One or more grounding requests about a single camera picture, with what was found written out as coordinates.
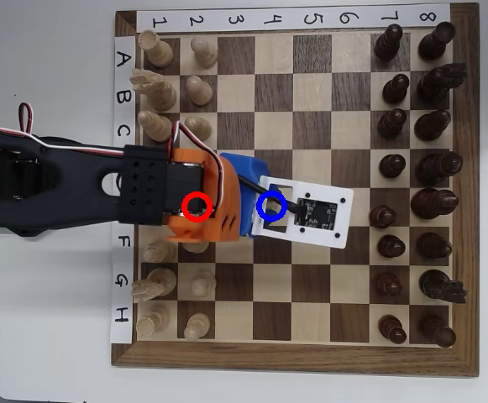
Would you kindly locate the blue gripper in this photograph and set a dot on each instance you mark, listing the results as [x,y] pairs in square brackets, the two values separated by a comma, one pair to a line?
[247,168]

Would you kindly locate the black and orange robot arm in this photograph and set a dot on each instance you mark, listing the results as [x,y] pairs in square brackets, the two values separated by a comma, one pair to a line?
[71,197]

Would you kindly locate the light wooden pawn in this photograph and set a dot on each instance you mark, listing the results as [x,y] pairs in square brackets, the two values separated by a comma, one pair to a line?
[195,247]
[203,52]
[201,285]
[197,325]
[199,128]
[199,90]

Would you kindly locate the light wooden bishop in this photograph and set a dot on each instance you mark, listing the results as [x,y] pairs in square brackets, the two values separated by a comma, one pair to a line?
[157,126]
[157,252]

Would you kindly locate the light wooden knight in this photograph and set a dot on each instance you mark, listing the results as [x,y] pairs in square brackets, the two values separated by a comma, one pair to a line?
[161,279]
[161,92]

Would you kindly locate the dark wooden pawn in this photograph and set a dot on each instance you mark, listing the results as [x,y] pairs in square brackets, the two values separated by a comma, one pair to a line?
[392,329]
[391,165]
[382,217]
[390,246]
[395,89]
[391,124]
[388,42]
[388,284]

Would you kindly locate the light wooden rook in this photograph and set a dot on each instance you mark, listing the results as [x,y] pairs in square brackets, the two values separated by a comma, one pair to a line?
[159,52]
[153,321]

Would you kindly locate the white paper strip with numbers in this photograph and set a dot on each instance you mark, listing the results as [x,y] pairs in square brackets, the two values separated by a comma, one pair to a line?
[252,19]

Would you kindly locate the white paper strip with letters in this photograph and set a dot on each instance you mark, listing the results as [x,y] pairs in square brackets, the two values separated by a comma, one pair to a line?
[122,84]

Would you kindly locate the dark wooden king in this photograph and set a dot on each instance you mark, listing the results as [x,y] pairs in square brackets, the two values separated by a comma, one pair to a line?
[432,203]

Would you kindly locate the dark wooden bishop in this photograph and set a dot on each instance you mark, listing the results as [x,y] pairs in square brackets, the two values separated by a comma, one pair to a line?
[431,125]
[433,245]

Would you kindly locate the dark wooden queen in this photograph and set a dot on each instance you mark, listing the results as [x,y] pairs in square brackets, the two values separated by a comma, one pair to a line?
[439,168]

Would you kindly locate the wooden chessboard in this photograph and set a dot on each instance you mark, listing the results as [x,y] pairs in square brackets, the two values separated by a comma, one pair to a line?
[311,357]

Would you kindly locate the dark wooden knight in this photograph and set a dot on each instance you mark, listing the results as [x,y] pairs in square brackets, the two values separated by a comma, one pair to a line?
[437,84]
[437,283]

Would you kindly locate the dark wooden rook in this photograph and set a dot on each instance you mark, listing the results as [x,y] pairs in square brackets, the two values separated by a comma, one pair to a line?
[434,42]
[437,329]

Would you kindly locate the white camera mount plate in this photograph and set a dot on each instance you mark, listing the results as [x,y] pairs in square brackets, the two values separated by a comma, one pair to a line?
[343,218]

